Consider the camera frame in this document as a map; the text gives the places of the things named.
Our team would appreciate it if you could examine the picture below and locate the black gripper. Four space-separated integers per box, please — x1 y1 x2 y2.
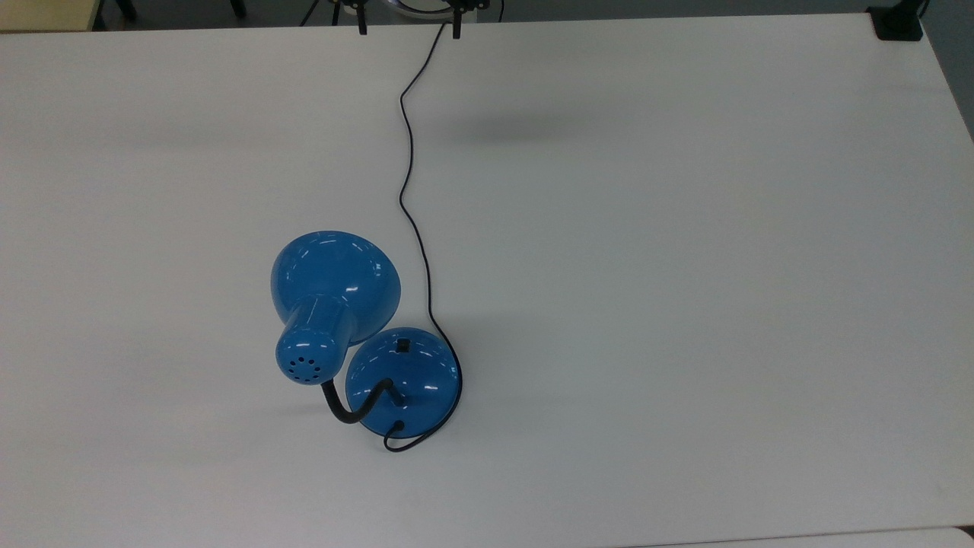
329 0 489 40

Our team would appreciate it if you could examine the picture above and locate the blue desk lamp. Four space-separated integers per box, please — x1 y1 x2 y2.
270 230 463 440

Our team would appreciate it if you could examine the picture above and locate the yellow wooden table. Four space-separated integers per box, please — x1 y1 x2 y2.
0 0 105 33

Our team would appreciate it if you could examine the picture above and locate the black table clamp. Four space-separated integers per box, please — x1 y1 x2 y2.
867 0 931 41

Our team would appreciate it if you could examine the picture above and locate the black lamp power cable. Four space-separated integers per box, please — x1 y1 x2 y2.
383 21 464 453

